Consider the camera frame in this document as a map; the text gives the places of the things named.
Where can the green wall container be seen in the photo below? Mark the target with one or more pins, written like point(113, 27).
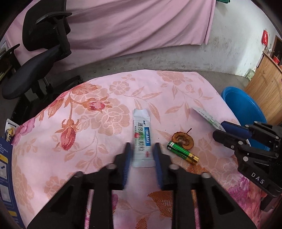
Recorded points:
point(224, 1)

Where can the wooden cabinet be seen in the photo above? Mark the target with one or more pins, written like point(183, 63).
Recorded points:
point(265, 89)

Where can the small yellow white packet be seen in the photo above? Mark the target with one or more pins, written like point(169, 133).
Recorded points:
point(10, 130)

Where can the dried apple core slice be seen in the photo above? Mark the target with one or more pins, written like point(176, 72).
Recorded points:
point(183, 139)

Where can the blue plastic basin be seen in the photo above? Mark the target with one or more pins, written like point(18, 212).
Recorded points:
point(245, 110)

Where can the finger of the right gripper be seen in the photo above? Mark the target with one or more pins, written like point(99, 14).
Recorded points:
point(237, 131)
point(230, 141)

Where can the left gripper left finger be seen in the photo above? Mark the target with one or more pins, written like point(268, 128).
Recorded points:
point(67, 208)

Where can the white blue medicine sachet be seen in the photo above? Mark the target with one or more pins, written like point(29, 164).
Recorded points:
point(142, 153)

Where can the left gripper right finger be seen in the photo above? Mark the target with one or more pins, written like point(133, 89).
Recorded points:
point(198, 200)

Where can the pink hanging sheet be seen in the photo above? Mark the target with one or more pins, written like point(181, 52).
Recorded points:
point(104, 29)

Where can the blue milk powder box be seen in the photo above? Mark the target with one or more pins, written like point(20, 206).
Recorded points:
point(7, 192)

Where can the green gold battery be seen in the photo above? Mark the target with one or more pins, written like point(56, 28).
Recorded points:
point(181, 152)

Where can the red wall ornament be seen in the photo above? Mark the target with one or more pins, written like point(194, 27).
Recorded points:
point(265, 37)

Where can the red cup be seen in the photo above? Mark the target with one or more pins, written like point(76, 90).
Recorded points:
point(276, 60)

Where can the floral pink tablecloth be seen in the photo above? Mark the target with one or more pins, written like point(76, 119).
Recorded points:
point(84, 128)

